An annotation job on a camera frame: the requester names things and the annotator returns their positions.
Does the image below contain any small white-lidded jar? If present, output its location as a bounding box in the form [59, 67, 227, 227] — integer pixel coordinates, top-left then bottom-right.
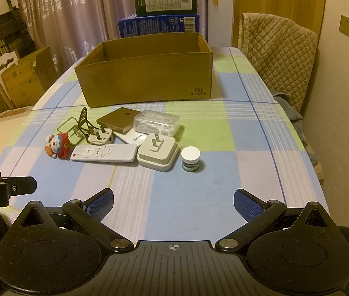
[181, 147, 202, 171]

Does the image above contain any quilted beige chair cover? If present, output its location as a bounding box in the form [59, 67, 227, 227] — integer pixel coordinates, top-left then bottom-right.
[238, 12, 319, 113]

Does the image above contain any clear plastic case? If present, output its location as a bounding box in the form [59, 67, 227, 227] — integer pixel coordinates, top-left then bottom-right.
[133, 110, 181, 137]

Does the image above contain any white carved chair back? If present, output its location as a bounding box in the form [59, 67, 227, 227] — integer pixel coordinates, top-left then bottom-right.
[0, 52, 21, 110]

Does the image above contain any white three-pin plug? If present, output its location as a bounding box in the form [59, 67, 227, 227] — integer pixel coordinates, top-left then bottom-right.
[87, 126, 114, 145]

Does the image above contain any red and white cat figurine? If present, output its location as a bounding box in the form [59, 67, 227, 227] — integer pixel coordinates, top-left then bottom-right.
[45, 132, 71, 160]

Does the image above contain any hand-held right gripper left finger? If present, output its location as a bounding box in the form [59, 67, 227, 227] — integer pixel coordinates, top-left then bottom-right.
[8, 188, 135, 253]

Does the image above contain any white square power adapter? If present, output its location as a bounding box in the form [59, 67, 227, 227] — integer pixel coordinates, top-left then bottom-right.
[136, 132, 179, 172]

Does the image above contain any gold router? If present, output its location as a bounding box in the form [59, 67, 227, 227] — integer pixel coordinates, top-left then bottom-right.
[96, 107, 142, 133]

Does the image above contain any long white remote control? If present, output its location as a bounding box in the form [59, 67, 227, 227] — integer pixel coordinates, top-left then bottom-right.
[70, 144, 138, 163]

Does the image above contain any pinkish patterned curtain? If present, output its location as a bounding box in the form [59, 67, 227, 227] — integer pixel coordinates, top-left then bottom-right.
[15, 0, 209, 77]

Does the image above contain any grey cloth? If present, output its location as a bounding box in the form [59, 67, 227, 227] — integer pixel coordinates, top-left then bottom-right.
[268, 89, 320, 167]

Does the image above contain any printed brown carton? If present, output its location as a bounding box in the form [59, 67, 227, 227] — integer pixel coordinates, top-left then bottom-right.
[1, 47, 58, 108]

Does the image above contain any black folding cart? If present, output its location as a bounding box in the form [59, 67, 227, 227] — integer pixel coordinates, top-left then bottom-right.
[0, 0, 37, 59]

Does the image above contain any beige wall socket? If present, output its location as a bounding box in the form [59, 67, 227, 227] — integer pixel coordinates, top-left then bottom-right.
[339, 15, 349, 36]

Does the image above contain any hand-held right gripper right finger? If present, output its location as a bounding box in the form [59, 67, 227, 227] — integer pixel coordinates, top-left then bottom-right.
[214, 188, 341, 253]

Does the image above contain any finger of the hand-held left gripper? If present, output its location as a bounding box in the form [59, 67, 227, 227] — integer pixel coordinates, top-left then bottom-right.
[1, 176, 37, 196]

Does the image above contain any brown cardboard box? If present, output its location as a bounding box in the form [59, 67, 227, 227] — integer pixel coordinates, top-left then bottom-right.
[74, 32, 213, 108]

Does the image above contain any blue product box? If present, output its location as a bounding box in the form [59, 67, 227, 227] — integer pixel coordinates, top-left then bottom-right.
[118, 14, 200, 39]

